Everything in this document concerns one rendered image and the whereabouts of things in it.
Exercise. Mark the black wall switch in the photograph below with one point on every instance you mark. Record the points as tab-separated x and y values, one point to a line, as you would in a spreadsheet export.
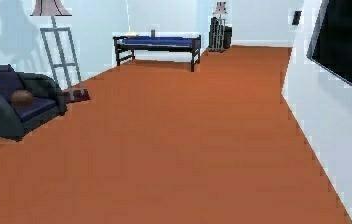
296	17

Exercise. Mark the black television set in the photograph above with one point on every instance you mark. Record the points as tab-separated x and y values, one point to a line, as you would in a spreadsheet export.
344	36

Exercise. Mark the grey floor lamp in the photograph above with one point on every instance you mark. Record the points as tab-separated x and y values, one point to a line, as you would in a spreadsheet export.
61	56

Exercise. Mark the brown ball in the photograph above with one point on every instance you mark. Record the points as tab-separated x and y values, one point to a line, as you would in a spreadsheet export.
21	97

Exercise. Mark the pale yellow dish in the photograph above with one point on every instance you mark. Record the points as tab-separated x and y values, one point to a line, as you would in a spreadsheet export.
131	34

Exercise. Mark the dark grey armchair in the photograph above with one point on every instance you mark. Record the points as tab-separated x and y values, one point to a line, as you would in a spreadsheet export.
4	113

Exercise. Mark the grey cup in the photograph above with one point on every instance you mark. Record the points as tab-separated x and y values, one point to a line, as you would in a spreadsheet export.
153	33

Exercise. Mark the black bin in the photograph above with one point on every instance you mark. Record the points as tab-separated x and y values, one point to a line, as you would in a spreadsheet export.
228	37

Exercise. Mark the black table with blue top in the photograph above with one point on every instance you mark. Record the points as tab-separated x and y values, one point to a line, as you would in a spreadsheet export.
157	43

